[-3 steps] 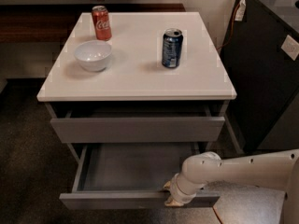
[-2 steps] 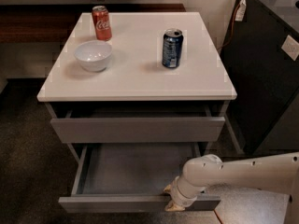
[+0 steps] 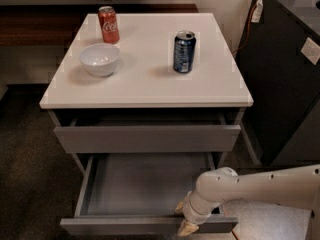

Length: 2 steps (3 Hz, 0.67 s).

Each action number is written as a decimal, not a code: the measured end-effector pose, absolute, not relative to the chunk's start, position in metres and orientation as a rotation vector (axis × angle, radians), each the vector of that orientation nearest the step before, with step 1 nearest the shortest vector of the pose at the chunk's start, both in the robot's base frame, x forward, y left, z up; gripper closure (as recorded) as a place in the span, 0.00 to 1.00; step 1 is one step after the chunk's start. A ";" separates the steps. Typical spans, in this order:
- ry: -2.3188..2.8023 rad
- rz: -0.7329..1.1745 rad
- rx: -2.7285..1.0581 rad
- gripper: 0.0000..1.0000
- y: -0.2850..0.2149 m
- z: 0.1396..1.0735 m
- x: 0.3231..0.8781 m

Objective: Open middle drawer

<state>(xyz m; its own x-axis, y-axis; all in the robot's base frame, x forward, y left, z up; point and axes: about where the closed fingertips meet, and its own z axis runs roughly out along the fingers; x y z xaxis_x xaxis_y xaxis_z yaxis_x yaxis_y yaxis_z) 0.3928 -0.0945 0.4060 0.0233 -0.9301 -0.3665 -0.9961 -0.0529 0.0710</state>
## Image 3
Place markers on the red Coca-Cola can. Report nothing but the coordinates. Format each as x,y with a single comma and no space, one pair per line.
108,22

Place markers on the white wall outlet plate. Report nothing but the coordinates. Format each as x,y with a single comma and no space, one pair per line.
311,50

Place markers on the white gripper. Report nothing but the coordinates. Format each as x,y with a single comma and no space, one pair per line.
191,209

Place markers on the grey drawer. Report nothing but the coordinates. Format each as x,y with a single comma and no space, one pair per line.
148,138
135,194

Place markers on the black cabinet at right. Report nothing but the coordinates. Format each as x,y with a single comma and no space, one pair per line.
283,124

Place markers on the dark wooden bench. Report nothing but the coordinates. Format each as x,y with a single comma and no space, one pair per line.
42,24

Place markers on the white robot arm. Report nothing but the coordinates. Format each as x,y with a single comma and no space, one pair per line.
296,187

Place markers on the grey top drawer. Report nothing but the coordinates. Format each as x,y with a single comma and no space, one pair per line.
148,138

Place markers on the blue soda can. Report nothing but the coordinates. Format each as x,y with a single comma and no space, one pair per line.
184,50

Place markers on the white-top grey drawer cabinet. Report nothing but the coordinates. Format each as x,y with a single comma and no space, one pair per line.
145,88

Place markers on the white cable tag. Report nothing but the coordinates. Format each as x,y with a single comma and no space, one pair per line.
257,12

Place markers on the white bowl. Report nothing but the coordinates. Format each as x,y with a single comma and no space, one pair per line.
100,59

